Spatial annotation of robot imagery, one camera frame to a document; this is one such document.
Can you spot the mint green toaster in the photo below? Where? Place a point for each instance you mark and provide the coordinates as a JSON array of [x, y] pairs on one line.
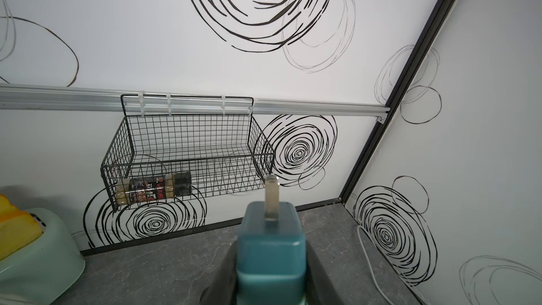
[[43, 270]]

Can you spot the front yellow toast slice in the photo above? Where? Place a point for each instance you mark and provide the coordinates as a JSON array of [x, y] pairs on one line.
[[18, 229]]

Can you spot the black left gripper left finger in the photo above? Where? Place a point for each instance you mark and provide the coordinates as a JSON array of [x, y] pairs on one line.
[[223, 288]]

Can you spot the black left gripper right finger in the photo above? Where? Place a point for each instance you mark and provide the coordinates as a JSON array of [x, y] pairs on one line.
[[319, 287]]

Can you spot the black wire wall basket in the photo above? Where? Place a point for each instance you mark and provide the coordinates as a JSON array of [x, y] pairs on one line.
[[215, 138]]

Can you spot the yellow toast slice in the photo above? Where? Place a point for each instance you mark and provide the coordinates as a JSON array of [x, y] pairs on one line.
[[6, 207], [18, 229]]

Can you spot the spice jar in basket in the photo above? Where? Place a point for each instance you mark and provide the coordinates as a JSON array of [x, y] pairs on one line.
[[144, 189]]

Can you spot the rear yellow toast slice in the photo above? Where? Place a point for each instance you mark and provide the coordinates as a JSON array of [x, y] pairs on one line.
[[6, 207]]

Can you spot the teal charger with white cable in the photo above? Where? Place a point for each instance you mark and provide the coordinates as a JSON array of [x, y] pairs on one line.
[[271, 256]]

